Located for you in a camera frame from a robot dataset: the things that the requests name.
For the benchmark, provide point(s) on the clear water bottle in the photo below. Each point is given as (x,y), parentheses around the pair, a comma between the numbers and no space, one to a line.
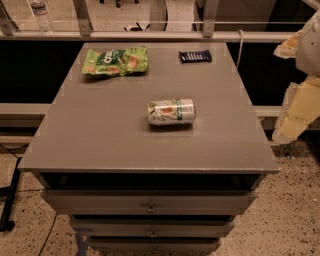
(41,13)

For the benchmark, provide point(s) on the dark blue snack bar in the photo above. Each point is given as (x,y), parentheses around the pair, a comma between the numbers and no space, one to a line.
(195,56)

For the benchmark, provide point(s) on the green chip bag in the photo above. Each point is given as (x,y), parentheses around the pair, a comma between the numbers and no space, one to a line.
(116,62)

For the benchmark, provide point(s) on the bottom grey drawer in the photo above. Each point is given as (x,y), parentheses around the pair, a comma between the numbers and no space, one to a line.
(154,245)

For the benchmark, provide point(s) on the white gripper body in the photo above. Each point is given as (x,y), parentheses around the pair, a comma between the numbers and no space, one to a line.
(310,50)

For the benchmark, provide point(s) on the top grey drawer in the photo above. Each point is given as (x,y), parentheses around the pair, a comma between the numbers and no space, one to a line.
(74,202)

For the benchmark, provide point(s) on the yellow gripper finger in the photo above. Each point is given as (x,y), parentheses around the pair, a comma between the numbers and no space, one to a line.
(300,108)
(288,48)

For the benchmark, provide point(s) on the grey drawer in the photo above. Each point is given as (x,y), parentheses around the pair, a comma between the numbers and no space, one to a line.
(74,202)
(152,228)
(154,245)

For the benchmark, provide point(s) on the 7up soda can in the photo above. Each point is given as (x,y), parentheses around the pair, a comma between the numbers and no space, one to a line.
(171,112)

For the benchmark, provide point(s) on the middle grey drawer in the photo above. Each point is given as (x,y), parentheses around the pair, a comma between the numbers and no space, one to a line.
(152,228)

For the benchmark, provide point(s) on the black floor stand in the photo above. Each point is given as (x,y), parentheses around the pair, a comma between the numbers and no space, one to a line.
(8,193)

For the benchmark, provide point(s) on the grey drawer cabinet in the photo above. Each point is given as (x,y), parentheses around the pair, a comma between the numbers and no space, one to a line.
(96,135)

